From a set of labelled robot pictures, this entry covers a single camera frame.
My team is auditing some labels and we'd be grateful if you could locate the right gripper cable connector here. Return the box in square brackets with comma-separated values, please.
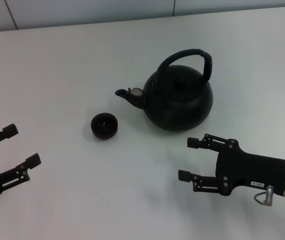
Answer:
[253, 185, 276, 207]

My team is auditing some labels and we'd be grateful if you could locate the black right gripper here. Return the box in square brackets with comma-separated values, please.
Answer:
[178, 133, 285, 196]

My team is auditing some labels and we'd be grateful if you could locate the black round teapot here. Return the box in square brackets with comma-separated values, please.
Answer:
[114, 47, 214, 132]

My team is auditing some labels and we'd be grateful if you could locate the small black teacup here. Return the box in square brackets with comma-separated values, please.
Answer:
[90, 112, 119, 140]

